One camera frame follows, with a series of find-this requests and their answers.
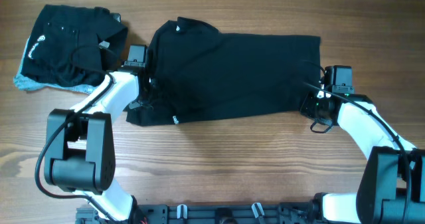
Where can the folded black polo shirt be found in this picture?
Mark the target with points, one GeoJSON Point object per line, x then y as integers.
{"type": "Point", "coordinates": [71, 46]}

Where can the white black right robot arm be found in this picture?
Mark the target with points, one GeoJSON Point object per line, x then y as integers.
{"type": "Point", "coordinates": [392, 186]}

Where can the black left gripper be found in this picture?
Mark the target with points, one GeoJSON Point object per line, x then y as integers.
{"type": "Point", "coordinates": [138, 103]}

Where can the folded light blue jeans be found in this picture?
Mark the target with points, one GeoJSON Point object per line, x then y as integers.
{"type": "Point", "coordinates": [26, 84]}

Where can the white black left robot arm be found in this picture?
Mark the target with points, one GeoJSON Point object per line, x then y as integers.
{"type": "Point", "coordinates": [79, 156]}

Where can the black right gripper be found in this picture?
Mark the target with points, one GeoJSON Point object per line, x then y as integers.
{"type": "Point", "coordinates": [306, 108]}

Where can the black t-shirt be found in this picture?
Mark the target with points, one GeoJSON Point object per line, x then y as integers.
{"type": "Point", "coordinates": [199, 73]}

